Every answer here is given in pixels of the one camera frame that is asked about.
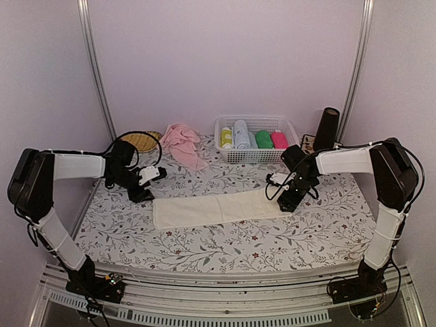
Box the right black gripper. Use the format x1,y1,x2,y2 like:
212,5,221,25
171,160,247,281
279,173,317,212

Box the cream white towel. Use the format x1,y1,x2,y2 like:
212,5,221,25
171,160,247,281
153,189,290,230

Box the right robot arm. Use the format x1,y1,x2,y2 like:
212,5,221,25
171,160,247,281
266,138,424,297

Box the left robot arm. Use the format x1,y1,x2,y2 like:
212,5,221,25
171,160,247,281
7,140,166,296

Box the floral coaster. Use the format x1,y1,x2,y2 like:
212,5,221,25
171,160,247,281
299,134,341,154

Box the yellow woven mat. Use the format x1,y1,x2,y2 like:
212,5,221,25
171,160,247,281
122,131,161,153

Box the magenta rolled towel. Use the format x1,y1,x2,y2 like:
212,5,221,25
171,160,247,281
270,131,289,149

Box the dark brown tall cup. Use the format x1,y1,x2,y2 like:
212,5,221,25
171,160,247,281
313,108,340,151

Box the green rolled towel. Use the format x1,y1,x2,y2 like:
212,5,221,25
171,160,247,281
255,130,274,149

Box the floral tablecloth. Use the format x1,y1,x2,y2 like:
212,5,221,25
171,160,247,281
67,134,390,275

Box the grey blue rolled towel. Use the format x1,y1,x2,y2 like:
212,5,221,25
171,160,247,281
248,131,258,149

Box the pink towel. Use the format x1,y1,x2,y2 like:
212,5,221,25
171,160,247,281
160,123,208,171

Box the light blue rolled towel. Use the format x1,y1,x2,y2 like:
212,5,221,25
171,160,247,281
234,120,251,150

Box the white plastic basket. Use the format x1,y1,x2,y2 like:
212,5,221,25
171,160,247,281
214,115,300,164

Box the yellow dotted rolled towel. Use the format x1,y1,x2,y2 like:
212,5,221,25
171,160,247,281
220,127,234,149

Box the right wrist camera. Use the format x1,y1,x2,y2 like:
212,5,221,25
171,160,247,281
266,173,294,190

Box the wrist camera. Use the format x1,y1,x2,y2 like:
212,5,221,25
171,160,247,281
138,166,167,186
266,173,294,190

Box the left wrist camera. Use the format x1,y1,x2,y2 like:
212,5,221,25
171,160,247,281
138,166,167,186

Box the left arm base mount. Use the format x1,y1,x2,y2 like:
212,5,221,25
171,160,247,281
66,272,125,304

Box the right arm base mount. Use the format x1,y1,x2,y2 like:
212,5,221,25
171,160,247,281
326,276,388,304

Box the aluminium front rail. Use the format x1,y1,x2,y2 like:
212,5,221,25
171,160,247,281
31,263,426,326

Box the left aluminium frame post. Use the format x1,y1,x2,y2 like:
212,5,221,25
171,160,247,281
77,0,117,140

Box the aluminium frame post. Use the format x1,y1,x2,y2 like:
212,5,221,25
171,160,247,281
77,0,117,140
341,0,375,119

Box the right aluminium frame post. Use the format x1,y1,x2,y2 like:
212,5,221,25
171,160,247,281
341,0,375,119

